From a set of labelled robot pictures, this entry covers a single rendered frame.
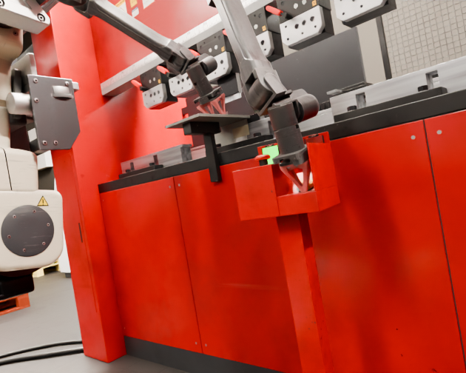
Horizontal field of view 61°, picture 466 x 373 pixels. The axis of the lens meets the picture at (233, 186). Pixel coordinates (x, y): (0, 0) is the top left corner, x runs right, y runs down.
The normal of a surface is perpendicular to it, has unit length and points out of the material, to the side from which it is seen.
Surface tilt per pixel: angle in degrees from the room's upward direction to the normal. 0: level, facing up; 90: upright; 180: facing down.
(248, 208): 90
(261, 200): 90
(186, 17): 90
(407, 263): 90
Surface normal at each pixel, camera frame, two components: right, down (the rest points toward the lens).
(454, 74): -0.66, 0.11
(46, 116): 0.77, -0.14
